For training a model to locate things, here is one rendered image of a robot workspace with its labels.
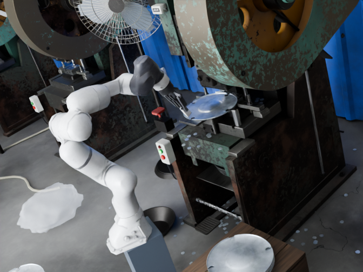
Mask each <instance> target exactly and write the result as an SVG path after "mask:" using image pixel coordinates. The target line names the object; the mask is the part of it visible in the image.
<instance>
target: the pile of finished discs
mask: <svg viewBox="0 0 363 272"><path fill-rule="evenodd" d="M274 262H275V258H274V252H273V249H272V247H271V245H270V243H269V242H268V241H266V240H265V239H264V238H262V237H260V236H257V235H253V234H239V235H235V236H234V237H231V238H229V237H228V238H226V239H224V240H222V241H220V242H219V243H217V244H216V245H215V246H214V247H213V248H212V250H211V251H210V253H209V255H208V257H207V262H206V264H207V268H208V271H209V272H271V271H272V269H273V266H274Z"/></svg>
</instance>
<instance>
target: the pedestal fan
mask: <svg viewBox="0 0 363 272"><path fill-rule="evenodd" d="M80 1H82V4H80ZM80 1H78V2H79V3H78V4H79V5H78V6H77V7H78V8H79V11H76V13H77V12H80V15H78V13H77V15H78V17H79V18H80V16H84V17H85V16H86V17H88V18H89V19H90V20H91V21H93V23H95V24H96V23H97V24H98V23H99V24H103V23H104V24H105V25H107V24H106V23H107V22H108V20H109V19H110V20H111V19H113V17H112V15H114V14H113V13H116V14H117V13H118V14H119V13H120V14H121V13H122V14H121V18H122V17H123V19H124V21H120V20H118V19H117V20H116V19H115V18H116V16H115V18H114V19H113V20H114V21H117V22H118V21H119V24H120V22H121V23H122V22H126V24H128V25H129V26H130V27H131V30H132V31H131V32H132V35H134V37H132V38H135V40H136V42H134V43H137V46H138V50H139V53H140V56H143V55H145V52H144V49H143V46H142V43H141V41H143V40H145V39H147V38H148V37H150V36H151V35H152V34H153V33H154V31H152V32H153V33H152V34H151V35H150V36H148V37H147V36H146V38H145V39H142V40H140V36H139V35H141V34H142V33H141V32H142V31H144V30H145V31H144V32H146V31H147V32H148V33H150V31H151V30H152V29H154V28H155V26H154V25H153V24H154V23H153V21H154V19H155V17H158V16H156V15H155V17H154V19H153V21H152V17H151V16H152V15H151V13H150V11H149V10H148V9H151V8H146V7H145V5H146V4H144V5H143V2H142V0H140V1H141V3H142V5H141V4H138V3H135V2H133V0H80ZM136 2H137V1H136ZM139 3H140V2H139ZM144 3H147V2H146V0H145V2H144ZM73 4H74V2H73ZM74 7H75V10H76V8H77V7H76V6H75V5H74ZM153 16H154V15H153ZM86 17H85V18H86ZM111 17H112V18H111ZM119 18H120V15H119ZM80 20H81V19H80ZM86 20H87V18H86ZM81 21H82V20H81ZM155 21H156V20H155ZM87 22H88V23H89V21H88V20H87ZM117 22H116V23H117ZM82 23H83V22H82ZM152 23H153V24H152ZM83 24H84V23H83ZM85 24H86V23H85ZM85 24H84V25H85ZM89 24H90V23H89ZM97 24H96V26H98V25H97ZM90 25H91V26H92V24H90ZM128 25H127V27H125V28H128V27H129V26H128ZM160 25H161V23H160ZM160 25H159V26H160ZM85 26H86V25H85ZM101 26H102V25H101ZM101 26H100V27H99V26H98V27H99V28H101ZM107 26H110V25H107ZM86 27H87V26H86ZM92 27H93V26H92ZM111 27H112V26H110V28H111ZM87 28H88V27H87ZM93 28H94V29H95V27H93ZM112 28H115V29H118V31H119V29H121V31H122V29H123V27H122V28H121V27H120V28H119V27H118V28H117V27H112ZM158 28H159V27H158ZM158 28H156V30H157V29H158ZM88 29H89V28H88ZM129 29H130V28H129ZM89 30H90V29H89ZM92 30H93V29H92ZM96 30H97V29H96ZM98 30H99V29H98ZM98 30H97V31H98ZM102 30H104V28H103V29H102ZM137 30H138V31H139V30H142V31H139V32H138V31H137ZM156 30H155V31H156ZM90 31H91V30H90ZM104 31H105V30H104ZM91 32H92V31H91ZM98 32H99V31H98ZM106 32H108V31H106ZM106 32H105V33H106ZM144 32H143V33H144ZM108 33H110V34H113V36H114V35H119V34H114V33H113V31H112V33H111V32H108ZM138 33H141V34H138ZM93 34H94V33H93ZM100 34H101V32H100ZM102 34H103V33H102ZM122 34H123V33H122ZM95 35H96V34H95ZM103 35H104V34H103ZM145 35H146V34H145ZM96 36H97V35H96ZM106 36H107V35H106ZM119 36H125V38H118V37H117V38H115V39H120V40H121V39H130V38H126V36H130V34H129V35H119ZM97 37H99V36H97ZM104 37H105V35H104ZM109 37H110V35H109V36H108V38H109ZM99 38H100V37H99ZM111 38H113V37H111ZM101 39H102V38H101ZM103 39H104V38H103ZM113 39H114V38H113ZM113 39H112V41H113ZM104 40H105V39H104ZM105 41H108V39H107V40H105ZM108 42H110V41H108ZM111 43H114V42H111ZM115 44H120V43H117V40H116V43H115ZM121 44H122V43H121ZM125 44H126V43H125ZM129 44H133V43H131V42H130V43H129ZM152 94H153V97H154V100H155V102H156V105H157V108H158V107H164V105H163V102H162V99H161V97H160V94H159V92H158V91H156V90H155V89H154V88H153V89H152ZM169 167H170V169H171V171H172V173H173V175H174V177H175V178H177V177H176V174H175V172H174V169H173V166H172V164H170V165H169ZM154 172H155V174H156V176H158V177H159V178H161V179H166V180H173V179H175V178H174V177H173V176H172V174H171V172H170V170H169V168H168V166H167V164H166V163H163V162H162V160H161V159H160V160H159V161H158V162H157V164H156V166H155V169H154Z"/></svg>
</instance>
